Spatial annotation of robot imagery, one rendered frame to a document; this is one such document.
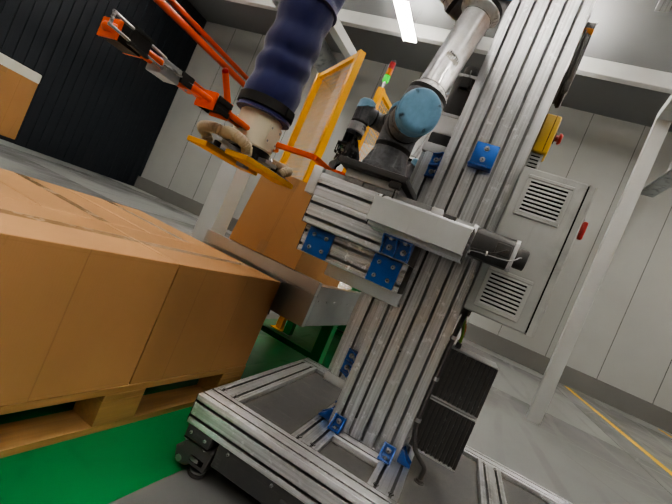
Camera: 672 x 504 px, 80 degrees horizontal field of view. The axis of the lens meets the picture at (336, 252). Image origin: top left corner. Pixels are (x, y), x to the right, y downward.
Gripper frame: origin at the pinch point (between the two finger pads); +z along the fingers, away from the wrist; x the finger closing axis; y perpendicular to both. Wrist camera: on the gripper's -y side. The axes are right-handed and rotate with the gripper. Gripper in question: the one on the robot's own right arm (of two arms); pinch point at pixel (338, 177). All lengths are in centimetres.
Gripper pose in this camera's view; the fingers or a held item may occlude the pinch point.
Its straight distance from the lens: 176.8
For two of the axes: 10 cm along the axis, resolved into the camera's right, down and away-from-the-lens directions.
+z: -3.9, 9.2, 0.1
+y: -3.6, -1.4, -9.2
